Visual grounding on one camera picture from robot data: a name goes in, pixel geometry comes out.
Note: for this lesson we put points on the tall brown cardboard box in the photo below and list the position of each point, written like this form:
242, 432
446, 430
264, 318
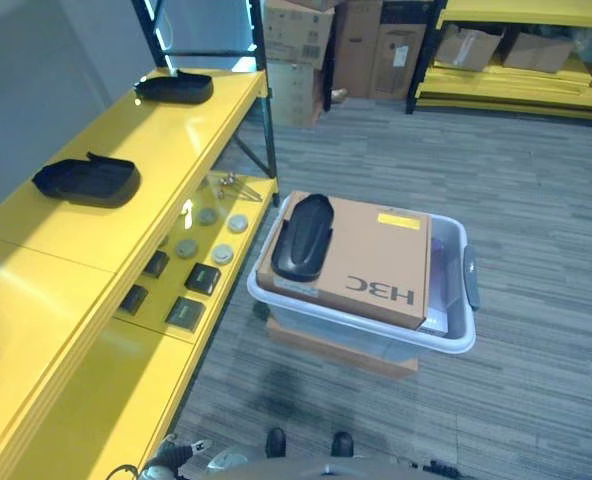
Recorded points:
358, 50

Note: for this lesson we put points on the yellow storage rack black frame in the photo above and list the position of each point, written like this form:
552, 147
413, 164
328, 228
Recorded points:
526, 12

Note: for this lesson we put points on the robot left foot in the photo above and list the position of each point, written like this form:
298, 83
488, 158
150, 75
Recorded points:
276, 443

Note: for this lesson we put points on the black sole-shaped part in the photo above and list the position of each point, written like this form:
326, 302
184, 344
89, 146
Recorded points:
303, 240
88, 180
176, 87

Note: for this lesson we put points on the pale cardboard box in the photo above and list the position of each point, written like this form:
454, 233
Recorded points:
293, 95

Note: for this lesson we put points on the pile of metal bolts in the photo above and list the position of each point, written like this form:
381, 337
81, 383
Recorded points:
228, 182

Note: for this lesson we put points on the printed brown cardboard box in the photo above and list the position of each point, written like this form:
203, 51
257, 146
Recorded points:
296, 30

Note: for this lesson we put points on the brown H3C cardboard box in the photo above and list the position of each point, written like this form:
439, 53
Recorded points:
376, 260

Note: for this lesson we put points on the translucent plastic storage box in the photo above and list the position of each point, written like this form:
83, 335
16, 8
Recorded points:
451, 280

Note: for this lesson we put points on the round grey disc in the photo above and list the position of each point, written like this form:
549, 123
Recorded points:
206, 216
237, 223
222, 253
186, 247

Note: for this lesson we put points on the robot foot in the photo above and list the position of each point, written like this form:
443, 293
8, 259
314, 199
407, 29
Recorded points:
342, 444
276, 443

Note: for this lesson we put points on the flat orange cardboard box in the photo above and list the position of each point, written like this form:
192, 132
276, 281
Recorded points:
326, 350

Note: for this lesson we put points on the stack of yellow boards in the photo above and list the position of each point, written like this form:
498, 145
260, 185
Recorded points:
506, 92

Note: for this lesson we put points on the small black square box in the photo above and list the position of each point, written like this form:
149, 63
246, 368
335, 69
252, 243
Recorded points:
156, 263
186, 313
202, 278
133, 300

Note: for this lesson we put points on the open brown cardboard box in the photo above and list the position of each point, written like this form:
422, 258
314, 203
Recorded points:
538, 52
468, 47

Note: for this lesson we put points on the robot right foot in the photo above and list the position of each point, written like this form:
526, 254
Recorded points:
342, 444

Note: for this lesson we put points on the yellow shelf unit black frame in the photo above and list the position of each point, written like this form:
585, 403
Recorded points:
101, 280

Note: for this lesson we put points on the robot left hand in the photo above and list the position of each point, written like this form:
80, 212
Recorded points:
168, 457

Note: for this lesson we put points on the small white part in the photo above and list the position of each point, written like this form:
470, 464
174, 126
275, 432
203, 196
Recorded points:
187, 214

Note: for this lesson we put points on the brown cardboard box white label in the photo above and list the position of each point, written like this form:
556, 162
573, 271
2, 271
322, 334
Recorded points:
398, 62

